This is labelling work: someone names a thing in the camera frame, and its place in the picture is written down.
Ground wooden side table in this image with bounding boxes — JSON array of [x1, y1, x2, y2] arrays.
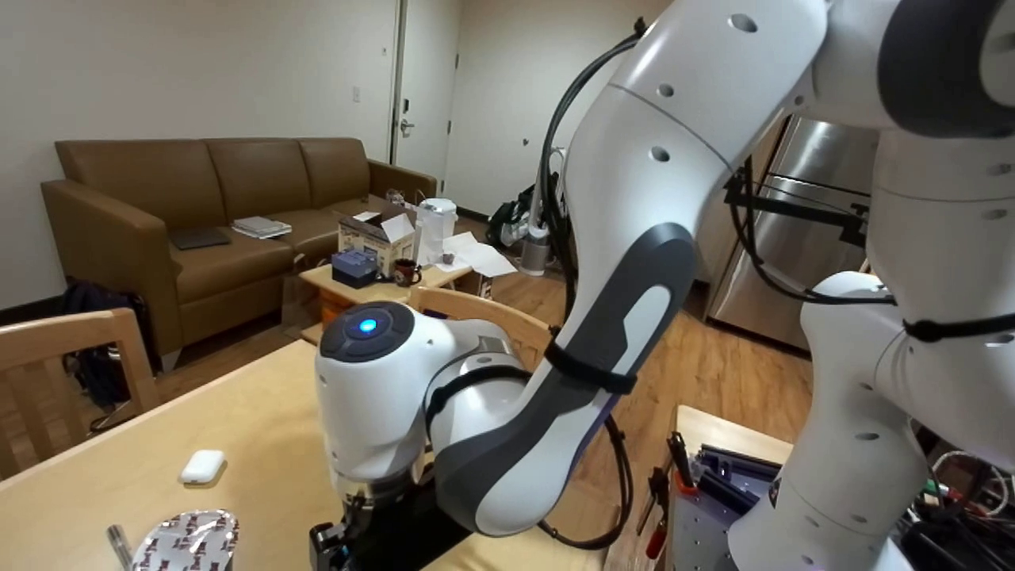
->
[[663, 406, 791, 571]]

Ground white earbuds case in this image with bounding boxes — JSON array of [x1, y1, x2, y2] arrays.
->
[[180, 451, 224, 484]]

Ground white papers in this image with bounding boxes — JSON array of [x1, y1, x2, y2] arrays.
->
[[444, 230, 513, 279]]

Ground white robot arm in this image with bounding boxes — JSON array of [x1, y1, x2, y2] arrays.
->
[[312, 0, 1015, 571]]

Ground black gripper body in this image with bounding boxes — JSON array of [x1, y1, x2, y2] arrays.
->
[[309, 484, 466, 571]]

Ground book on sofa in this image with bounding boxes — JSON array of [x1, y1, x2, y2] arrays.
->
[[232, 216, 293, 240]]

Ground white kettle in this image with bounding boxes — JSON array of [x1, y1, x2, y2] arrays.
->
[[416, 197, 457, 267]]

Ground dark mug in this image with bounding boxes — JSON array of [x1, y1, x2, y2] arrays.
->
[[389, 260, 421, 287]]

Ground dark blue box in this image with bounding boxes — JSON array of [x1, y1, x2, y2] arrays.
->
[[331, 247, 379, 287]]

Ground patterned cloth pouch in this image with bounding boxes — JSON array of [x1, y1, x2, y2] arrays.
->
[[129, 510, 239, 571]]

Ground cardboard box on table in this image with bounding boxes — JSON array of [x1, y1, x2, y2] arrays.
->
[[335, 209, 416, 274]]

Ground wooden coffee table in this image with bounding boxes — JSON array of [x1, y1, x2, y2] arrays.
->
[[302, 267, 479, 325]]

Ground wooden chair left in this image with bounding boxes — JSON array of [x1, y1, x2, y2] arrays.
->
[[0, 307, 160, 479]]

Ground wooden chair with bag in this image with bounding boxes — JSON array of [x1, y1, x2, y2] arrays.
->
[[408, 287, 553, 370]]

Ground metal utensil on table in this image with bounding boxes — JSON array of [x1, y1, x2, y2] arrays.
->
[[105, 525, 134, 571]]

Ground black backpack on floor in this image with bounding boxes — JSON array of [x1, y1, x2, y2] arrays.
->
[[65, 279, 155, 410]]

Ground stainless steel refrigerator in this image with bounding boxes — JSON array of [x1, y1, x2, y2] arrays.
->
[[706, 116, 878, 353]]

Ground black laptop on sofa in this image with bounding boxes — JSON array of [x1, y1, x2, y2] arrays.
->
[[172, 229, 232, 250]]

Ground white door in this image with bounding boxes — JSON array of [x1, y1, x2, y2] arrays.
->
[[389, 0, 462, 178]]

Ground brown leather sofa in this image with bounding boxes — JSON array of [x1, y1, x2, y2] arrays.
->
[[42, 137, 438, 363]]

